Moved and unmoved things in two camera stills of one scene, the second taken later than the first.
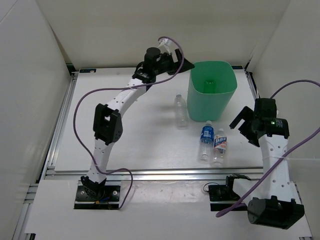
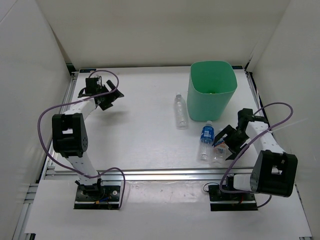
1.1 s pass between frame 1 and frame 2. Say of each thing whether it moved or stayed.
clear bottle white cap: stayed
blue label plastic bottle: stayed
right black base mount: stayed
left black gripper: moved
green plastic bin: stayed
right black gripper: moved
